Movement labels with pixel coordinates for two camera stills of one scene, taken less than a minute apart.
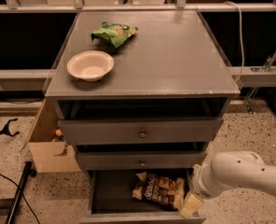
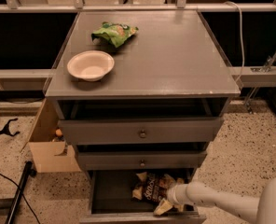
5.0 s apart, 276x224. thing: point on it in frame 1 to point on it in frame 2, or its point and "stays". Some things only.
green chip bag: (116, 34) stays
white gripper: (198, 179) to (176, 193)
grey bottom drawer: (111, 202) stays
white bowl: (89, 65) stays
